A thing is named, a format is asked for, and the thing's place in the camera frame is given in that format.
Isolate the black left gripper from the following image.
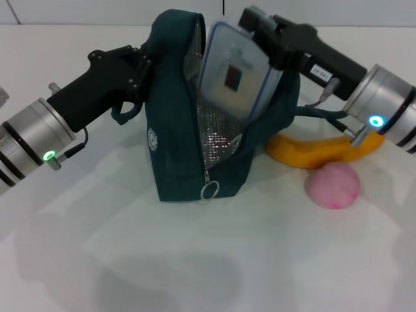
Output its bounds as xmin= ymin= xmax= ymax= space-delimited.
xmin=46 ymin=43 xmax=154 ymax=133

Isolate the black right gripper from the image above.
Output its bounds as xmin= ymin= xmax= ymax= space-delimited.
xmin=238 ymin=6 xmax=369 ymax=101

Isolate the clear blue-rimmed food container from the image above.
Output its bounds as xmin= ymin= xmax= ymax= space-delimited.
xmin=198 ymin=19 xmax=282 ymax=123

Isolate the dark blue fabric lunch bag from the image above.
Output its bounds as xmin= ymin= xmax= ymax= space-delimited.
xmin=110 ymin=8 xmax=350 ymax=204

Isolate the yellow banana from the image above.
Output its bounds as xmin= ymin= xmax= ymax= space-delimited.
xmin=266 ymin=131 xmax=386 ymax=170

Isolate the pink peach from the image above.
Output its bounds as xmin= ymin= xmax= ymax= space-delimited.
xmin=304 ymin=162 xmax=361 ymax=210

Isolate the white tablecloth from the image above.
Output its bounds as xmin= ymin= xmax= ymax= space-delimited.
xmin=0 ymin=24 xmax=416 ymax=312

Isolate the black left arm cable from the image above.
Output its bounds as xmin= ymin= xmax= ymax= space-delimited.
xmin=45 ymin=126 xmax=90 ymax=170

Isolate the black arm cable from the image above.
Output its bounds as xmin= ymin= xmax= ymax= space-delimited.
xmin=45 ymin=126 xmax=90 ymax=170
xmin=305 ymin=77 xmax=371 ymax=149

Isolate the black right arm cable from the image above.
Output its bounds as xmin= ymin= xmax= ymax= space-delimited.
xmin=305 ymin=77 xmax=371 ymax=149

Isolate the metal zipper pull ring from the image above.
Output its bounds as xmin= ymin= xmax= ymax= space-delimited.
xmin=198 ymin=172 xmax=221 ymax=205

